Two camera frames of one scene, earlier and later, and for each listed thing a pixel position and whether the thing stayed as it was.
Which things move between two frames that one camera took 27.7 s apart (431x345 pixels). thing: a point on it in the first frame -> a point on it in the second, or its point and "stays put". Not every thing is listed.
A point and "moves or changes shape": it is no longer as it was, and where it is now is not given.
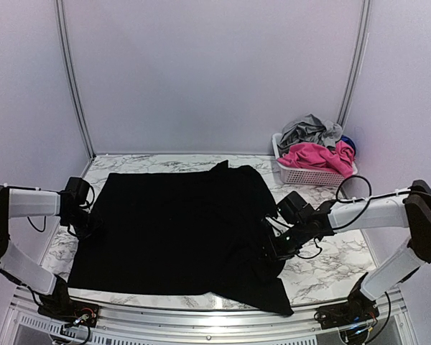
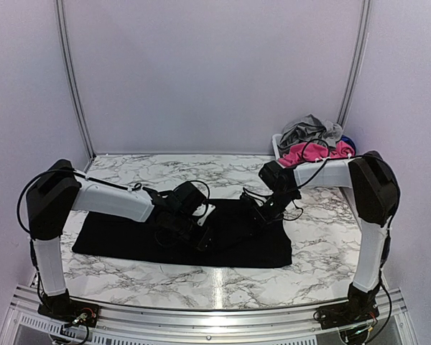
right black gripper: x=275 y=251 -> x=261 y=215
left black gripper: x=98 y=223 -> x=200 y=240
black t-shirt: x=198 y=233 moves or changes shape
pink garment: x=317 y=156 stays put
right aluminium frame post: x=356 y=62 stays put
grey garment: x=309 y=129 stays put
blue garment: x=347 y=139 stays put
